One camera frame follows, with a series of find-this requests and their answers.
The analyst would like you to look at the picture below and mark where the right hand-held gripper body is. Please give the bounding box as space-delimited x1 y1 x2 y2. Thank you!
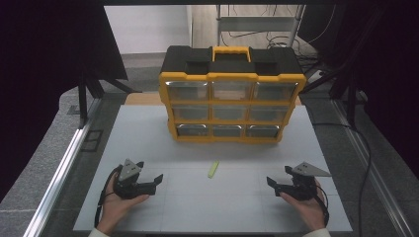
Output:
282 161 332 201

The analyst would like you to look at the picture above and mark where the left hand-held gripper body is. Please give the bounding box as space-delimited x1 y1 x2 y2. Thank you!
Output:
113 158 156 200

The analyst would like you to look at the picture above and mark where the yellow black storage cabinet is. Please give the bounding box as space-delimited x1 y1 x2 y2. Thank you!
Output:
158 44 307 144

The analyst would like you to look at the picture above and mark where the person's right hand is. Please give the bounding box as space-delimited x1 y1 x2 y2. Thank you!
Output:
280 179 329 231

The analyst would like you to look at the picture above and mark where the person's left hand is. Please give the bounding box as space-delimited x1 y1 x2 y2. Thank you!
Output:
97 172 151 235

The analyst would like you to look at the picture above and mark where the dark floor socket cover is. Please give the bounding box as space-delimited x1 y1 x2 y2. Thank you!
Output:
80 129 104 153

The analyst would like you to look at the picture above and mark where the yellow-green stick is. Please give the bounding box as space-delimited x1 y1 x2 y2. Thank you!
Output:
208 160 220 180

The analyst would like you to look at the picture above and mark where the grid of clear drawers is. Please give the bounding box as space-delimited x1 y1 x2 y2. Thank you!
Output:
165 80 299 138

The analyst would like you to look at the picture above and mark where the black metal stand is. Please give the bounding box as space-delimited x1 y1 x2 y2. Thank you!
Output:
78 65 142 129
300 6 386 127

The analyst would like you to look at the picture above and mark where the white power strip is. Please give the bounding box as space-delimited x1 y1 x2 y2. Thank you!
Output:
307 69 326 84

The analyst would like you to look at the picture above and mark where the black curtain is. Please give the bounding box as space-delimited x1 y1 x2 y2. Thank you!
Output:
297 0 419 181
0 0 128 201

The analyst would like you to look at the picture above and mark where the grey metal shelf rack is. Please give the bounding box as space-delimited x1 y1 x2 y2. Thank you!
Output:
215 4 305 47

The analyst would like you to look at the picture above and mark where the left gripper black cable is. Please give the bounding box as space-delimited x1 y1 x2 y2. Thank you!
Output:
94 165 124 229

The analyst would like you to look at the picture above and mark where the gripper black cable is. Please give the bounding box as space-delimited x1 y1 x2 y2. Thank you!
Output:
94 165 124 229
314 184 331 228

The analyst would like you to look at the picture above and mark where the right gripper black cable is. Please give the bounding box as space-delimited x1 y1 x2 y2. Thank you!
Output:
314 184 331 228

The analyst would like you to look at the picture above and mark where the aluminium frame rail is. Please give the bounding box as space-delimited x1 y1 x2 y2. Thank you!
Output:
330 98 414 237
24 98 102 237

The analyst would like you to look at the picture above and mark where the long black floor cable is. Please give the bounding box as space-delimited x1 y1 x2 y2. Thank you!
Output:
310 121 373 237

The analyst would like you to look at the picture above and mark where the tangle of black cables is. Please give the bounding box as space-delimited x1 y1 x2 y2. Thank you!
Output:
226 31 322 72

